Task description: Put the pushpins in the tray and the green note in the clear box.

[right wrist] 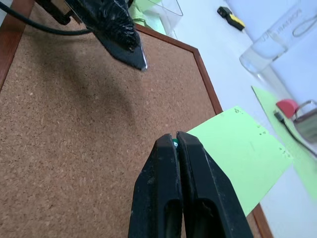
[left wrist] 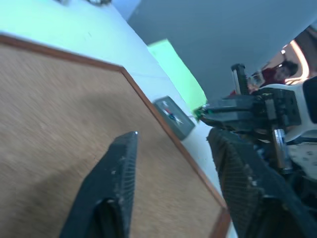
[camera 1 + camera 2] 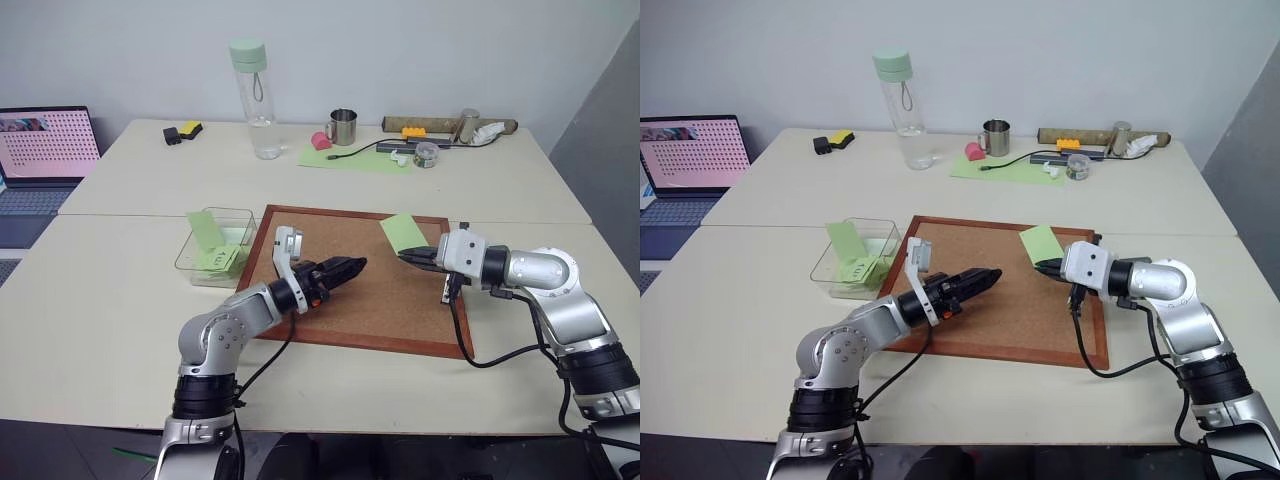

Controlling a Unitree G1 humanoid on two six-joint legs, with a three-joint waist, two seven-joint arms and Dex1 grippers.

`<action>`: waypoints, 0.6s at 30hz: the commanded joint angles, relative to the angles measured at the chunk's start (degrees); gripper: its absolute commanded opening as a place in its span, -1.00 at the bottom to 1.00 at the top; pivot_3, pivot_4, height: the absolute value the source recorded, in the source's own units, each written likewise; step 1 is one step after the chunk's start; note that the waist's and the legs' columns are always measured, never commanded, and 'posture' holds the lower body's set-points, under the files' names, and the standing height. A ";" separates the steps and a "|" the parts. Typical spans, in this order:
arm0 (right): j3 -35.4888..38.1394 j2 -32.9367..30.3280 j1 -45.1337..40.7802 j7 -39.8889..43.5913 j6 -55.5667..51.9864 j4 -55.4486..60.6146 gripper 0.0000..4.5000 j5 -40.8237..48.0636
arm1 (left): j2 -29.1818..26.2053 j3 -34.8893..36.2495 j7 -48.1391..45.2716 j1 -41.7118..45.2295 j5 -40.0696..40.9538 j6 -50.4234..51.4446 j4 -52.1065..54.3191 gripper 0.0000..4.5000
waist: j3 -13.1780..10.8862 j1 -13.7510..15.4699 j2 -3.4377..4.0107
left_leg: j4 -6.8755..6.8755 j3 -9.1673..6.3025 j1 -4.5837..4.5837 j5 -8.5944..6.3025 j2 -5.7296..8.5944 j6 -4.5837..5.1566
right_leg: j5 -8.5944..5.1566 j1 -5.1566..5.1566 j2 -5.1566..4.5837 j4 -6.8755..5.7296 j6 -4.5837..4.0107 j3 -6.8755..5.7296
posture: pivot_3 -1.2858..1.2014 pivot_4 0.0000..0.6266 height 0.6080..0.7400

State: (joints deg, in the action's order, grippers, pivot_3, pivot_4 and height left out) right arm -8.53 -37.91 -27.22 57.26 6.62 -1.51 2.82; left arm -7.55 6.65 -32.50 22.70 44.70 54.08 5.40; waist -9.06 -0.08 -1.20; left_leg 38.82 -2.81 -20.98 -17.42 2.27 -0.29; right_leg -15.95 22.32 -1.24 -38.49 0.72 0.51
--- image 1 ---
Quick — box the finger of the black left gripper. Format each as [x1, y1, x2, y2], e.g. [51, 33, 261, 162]
[70, 0, 149, 72]

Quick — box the clear plastic box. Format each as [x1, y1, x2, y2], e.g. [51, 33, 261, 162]
[127, 0, 184, 40]

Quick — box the yellow and black utility knife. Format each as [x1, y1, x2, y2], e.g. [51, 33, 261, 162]
[216, 6, 247, 32]

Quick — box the green paper note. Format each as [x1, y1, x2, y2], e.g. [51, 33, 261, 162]
[185, 106, 295, 218]

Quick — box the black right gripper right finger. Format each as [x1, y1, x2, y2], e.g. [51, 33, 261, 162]
[176, 131, 255, 238]

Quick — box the green notes stack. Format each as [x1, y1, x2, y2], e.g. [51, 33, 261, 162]
[127, 4, 174, 38]

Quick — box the red eraser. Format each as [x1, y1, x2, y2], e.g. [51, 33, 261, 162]
[275, 99, 299, 119]

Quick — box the large green paper sheet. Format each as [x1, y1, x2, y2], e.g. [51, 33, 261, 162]
[251, 85, 317, 200]

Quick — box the silver metal clip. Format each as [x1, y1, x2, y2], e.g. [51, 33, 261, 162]
[293, 99, 317, 144]

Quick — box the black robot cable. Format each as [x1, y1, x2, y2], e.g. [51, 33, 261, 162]
[0, 1, 96, 36]

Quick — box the cork board with wooden frame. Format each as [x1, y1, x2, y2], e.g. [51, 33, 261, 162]
[0, 0, 274, 238]

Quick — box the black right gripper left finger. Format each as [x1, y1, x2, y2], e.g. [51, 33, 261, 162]
[128, 133, 184, 238]

